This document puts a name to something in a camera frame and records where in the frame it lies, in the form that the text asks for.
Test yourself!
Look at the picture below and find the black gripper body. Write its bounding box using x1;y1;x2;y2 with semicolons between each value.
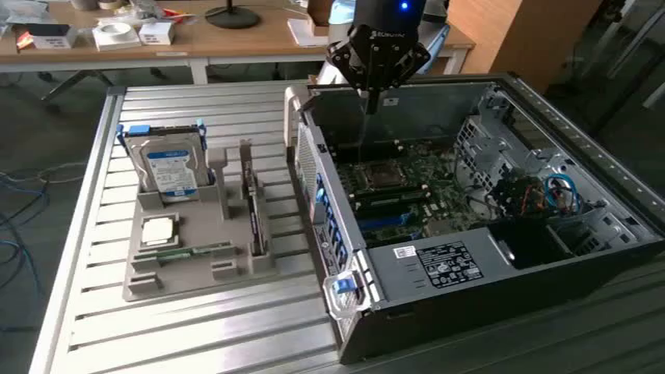
347;0;428;68

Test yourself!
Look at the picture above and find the black Nvidia graphics card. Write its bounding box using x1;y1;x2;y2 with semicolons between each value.
239;139;271;260

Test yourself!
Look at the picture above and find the white paper booklet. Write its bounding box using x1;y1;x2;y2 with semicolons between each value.
287;17;332;48

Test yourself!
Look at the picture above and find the brown cardboard box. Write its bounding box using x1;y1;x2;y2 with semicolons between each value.
305;0;333;27

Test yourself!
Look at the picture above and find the wooden desk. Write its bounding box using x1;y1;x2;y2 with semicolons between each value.
0;0;477;85

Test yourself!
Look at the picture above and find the black round stand base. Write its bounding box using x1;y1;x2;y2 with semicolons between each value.
204;0;261;30

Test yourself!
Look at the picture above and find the wooden cabinet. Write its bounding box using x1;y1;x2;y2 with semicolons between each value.
445;0;607;94

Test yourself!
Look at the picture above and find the silver perforated metal cage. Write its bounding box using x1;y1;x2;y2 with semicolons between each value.
452;113;527;196

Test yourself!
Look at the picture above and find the metal CPU socket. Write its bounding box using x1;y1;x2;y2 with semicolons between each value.
361;161;404;189

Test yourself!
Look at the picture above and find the white labelled box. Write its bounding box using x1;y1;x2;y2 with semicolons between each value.
137;21;177;46

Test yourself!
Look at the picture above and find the green motherboard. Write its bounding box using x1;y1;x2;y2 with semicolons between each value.
332;143;500;250

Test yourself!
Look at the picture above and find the blue expansion slot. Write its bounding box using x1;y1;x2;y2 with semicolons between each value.
357;213;417;231

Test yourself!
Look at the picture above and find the crumpled white packaging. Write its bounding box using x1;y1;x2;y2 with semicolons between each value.
111;0;163;28

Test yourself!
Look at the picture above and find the hard disk in blue carrier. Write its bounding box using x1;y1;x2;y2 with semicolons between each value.
115;119;217;203

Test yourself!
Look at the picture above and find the white open cardboard box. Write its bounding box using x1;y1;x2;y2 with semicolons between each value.
92;21;143;52

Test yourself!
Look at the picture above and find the white tape roll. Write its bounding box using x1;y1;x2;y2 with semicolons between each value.
97;22;131;38

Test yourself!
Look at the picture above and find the grey parts rack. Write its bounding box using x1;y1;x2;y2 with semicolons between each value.
121;146;281;303

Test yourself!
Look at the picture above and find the grey power supply unit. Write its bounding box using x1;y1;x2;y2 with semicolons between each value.
363;228;516;303

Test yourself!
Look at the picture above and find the grey metal furniture leg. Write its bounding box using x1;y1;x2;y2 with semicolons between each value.
40;69;116;114

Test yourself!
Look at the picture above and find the silver CPU chip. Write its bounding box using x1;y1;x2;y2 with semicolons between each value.
140;217;181;247

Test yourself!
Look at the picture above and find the silver metal disk bay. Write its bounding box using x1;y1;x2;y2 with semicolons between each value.
545;206;644;260

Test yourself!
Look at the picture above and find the white box with black inside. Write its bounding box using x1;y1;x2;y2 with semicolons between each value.
24;23;79;50

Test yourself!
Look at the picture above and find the green RAM stick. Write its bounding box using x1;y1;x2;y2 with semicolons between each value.
153;242;233;263

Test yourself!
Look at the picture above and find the black open PC case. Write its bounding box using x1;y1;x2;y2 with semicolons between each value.
284;72;665;365

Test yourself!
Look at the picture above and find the clear plastic bag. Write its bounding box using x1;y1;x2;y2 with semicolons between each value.
0;0;51;26

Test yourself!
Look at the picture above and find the black orange wire bundle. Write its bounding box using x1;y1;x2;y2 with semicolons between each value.
488;175;555;219

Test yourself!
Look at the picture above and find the blue disk wire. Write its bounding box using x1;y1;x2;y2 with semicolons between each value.
543;173;583;215

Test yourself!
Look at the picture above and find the white floor cable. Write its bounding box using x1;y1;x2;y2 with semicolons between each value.
0;161;87;184

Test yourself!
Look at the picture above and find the blue floor cable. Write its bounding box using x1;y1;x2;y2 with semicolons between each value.
0;171;54;332

